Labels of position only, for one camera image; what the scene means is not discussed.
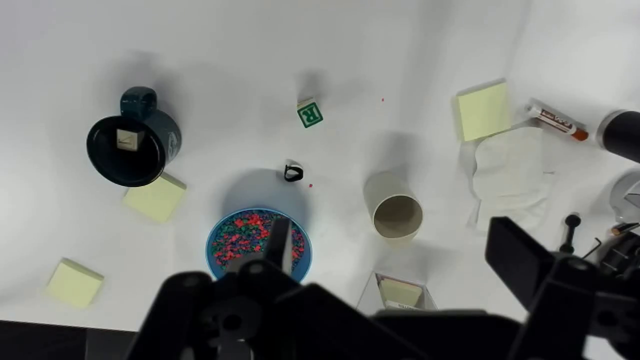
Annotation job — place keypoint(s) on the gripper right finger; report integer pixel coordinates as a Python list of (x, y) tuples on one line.
[(560, 300)]

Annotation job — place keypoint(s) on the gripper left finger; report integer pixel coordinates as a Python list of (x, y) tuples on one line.
[(235, 320)]

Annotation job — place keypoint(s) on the beige paper cup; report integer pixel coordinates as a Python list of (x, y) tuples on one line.
[(387, 192)]

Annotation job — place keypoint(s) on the plain wooden cube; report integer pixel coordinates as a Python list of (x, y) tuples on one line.
[(127, 140)]

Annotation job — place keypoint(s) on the black hex key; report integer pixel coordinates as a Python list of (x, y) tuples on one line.
[(595, 247)]

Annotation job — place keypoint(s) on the black bolt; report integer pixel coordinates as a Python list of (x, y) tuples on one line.
[(570, 232)]

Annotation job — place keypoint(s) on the blue bowl of coloured beads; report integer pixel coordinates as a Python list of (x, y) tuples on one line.
[(240, 237)]

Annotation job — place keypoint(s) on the grey round container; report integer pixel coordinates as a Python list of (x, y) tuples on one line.
[(625, 197)]

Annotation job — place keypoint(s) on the yellow sticky note pad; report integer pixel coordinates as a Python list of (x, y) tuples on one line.
[(75, 283), (482, 111), (156, 198)]

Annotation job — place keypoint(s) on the black binder clip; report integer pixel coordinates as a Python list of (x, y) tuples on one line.
[(293, 173)]

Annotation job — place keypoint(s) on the clear box with sticky notes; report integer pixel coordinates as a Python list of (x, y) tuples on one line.
[(400, 292)]

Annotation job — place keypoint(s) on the black cylinder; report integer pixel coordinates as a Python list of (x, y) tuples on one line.
[(622, 135)]

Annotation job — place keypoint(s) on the orange marker pen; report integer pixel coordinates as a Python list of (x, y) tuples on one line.
[(555, 121)]

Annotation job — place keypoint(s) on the green letter wooden block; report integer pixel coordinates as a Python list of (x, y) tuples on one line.
[(310, 115)]

